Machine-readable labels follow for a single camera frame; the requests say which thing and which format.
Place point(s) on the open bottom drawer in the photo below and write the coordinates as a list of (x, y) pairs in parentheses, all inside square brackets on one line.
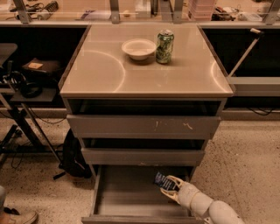
[(126, 194)]

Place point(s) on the stick with white tip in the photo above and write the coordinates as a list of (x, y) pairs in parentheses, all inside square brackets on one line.
[(257, 35)]

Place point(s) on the white bowl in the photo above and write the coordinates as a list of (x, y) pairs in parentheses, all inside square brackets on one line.
[(139, 48)]

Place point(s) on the black tripod stand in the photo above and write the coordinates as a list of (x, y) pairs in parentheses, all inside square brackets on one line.
[(6, 87)]

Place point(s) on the middle drawer front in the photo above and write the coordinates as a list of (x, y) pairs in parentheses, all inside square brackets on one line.
[(146, 157)]

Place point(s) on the black box with label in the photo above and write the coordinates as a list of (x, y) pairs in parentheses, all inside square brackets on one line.
[(42, 66)]

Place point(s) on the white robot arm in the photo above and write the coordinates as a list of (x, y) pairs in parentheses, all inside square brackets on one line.
[(214, 211)]

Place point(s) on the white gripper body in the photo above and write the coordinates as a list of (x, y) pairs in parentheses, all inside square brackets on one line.
[(185, 194)]

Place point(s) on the top drawer front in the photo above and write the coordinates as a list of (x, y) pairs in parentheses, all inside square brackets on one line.
[(143, 126)]

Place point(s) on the pink stacked trays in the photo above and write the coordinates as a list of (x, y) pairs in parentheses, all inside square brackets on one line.
[(201, 10)]

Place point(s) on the black backpack on floor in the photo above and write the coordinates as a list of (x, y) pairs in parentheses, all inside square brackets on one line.
[(73, 163)]

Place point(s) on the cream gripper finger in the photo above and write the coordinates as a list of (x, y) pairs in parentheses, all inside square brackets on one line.
[(173, 195), (177, 181)]

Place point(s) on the black headphones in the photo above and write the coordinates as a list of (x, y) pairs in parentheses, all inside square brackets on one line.
[(28, 89)]

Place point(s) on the green soda can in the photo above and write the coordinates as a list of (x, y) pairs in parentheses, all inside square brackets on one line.
[(164, 46)]

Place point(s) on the grey drawer cabinet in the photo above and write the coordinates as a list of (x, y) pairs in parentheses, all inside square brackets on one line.
[(104, 81)]

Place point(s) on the brown shoe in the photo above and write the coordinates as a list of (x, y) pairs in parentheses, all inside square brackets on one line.
[(11, 216)]

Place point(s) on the dark blue rxbar wrapper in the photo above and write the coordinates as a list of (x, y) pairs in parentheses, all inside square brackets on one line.
[(166, 183)]

